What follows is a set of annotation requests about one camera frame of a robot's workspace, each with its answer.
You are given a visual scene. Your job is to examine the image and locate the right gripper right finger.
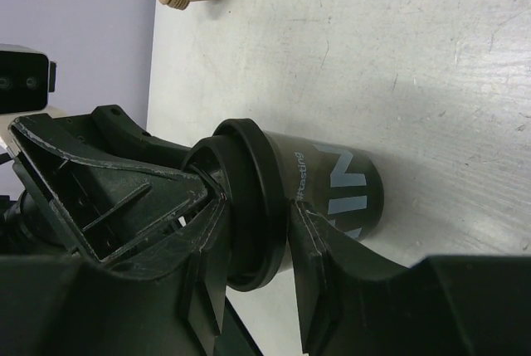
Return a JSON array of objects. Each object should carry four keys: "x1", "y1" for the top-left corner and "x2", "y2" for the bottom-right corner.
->
[{"x1": 289, "y1": 202, "x2": 530, "y2": 355}]

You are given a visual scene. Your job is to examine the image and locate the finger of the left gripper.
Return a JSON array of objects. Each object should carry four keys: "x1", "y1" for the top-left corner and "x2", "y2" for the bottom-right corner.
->
[
  {"x1": 7, "y1": 117, "x2": 226, "y2": 265},
  {"x1": 90, "y1": 105, "x2": 207, "y2": 178}
]

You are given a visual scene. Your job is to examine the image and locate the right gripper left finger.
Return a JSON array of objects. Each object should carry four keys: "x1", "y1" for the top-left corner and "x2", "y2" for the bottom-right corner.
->
[{"x1": 0, "y1": 202, "x2": 229, "y2": 356}]

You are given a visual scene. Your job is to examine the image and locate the black cup lid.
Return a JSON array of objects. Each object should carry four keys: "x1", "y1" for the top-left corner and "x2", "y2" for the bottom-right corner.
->
[{"x1": 182, "y1": 119, "x2": 288, "y2": 292}]

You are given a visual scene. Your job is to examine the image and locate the black coffee cup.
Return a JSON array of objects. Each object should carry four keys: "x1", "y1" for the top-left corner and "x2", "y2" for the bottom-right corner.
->
[{"x1": 241, "y1": 123, "x2": 384, "y2": 275}]

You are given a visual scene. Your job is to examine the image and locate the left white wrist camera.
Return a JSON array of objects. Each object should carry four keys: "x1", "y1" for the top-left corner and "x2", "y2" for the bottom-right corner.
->
[{"x1": 0, "y1": 44, "x2": 56, "y2": 115}]

